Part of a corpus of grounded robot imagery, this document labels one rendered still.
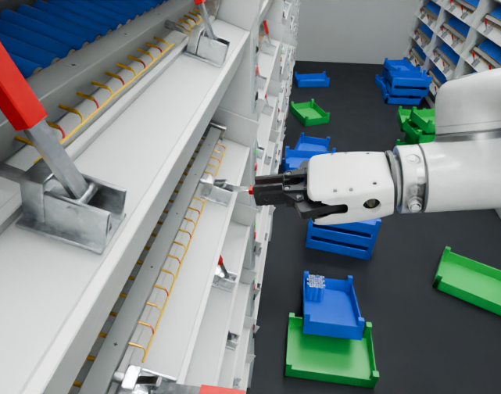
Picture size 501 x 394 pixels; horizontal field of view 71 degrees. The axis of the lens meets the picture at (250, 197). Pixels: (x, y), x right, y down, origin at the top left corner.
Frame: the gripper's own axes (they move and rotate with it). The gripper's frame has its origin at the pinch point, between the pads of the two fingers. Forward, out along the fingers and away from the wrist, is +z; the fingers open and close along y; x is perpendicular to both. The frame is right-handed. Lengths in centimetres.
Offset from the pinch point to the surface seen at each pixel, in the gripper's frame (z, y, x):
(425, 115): -69, 188, -85
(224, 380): 14.2, -7.5, -38.0
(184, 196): 9.8, -5.0, 3.5
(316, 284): 1, 55, -88
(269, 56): 7, 67, -1
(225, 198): 6.1, -1.0, -0.1
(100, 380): 9.6, -27.4, 3.4
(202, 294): 6.0, -15.9, -1.4
